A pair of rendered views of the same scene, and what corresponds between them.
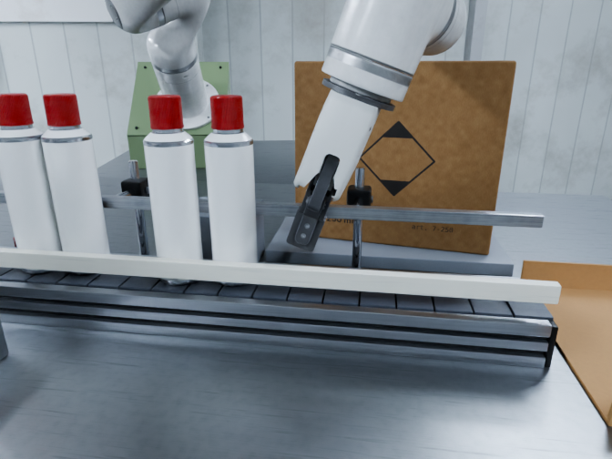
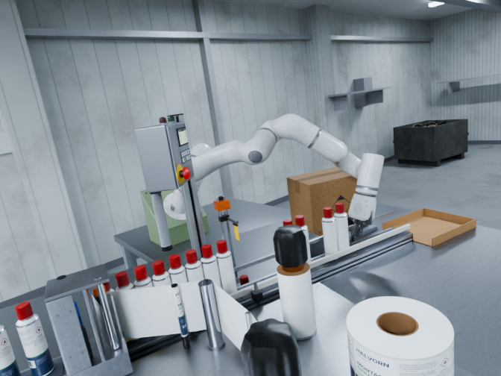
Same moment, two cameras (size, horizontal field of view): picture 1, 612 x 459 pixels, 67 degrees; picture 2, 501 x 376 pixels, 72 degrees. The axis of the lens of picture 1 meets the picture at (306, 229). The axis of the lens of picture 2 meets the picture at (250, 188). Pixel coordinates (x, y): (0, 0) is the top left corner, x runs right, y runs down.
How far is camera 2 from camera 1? 119 cm
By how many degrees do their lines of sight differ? 33
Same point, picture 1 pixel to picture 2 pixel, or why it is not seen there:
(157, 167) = (332, 227)
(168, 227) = (335, 243)
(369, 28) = (373, 182)
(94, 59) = not seen: outside the picture
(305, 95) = (313, 194)
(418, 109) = (344, 190)
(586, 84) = not seen: hidden behind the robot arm
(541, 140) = (259, 171)
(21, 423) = (356, 296)
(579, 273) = (393, 222)
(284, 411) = (391, 270)
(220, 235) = (345, 240)
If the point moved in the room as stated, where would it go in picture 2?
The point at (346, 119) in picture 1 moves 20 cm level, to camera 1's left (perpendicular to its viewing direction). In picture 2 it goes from (373, 201) to (339, 216)
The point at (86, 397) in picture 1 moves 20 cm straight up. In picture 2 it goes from (355, 288) to (352, 234)
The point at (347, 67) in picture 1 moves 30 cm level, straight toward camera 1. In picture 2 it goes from (370, 190) to (448, 204)
